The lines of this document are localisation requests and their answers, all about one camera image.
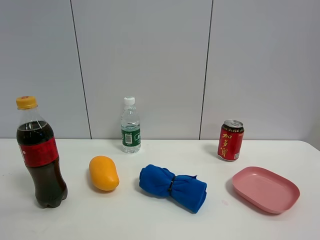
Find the cola bottle yellow cap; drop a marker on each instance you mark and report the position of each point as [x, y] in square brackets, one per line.
[37, 144]

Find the red herbal tea can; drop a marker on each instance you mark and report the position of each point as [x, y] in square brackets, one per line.
[230, 140]

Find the clear water bottle green label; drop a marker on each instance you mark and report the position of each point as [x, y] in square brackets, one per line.
[130, 126]

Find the black zip tie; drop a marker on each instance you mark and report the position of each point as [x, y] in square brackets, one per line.
[171, 185]

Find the yellow mango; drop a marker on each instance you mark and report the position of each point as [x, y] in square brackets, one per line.
[103, 173]

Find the pink plastic plate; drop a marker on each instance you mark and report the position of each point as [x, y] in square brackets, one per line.
[265, 189]

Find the rolled blue towel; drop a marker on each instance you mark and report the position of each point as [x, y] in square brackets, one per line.
[187, 190]

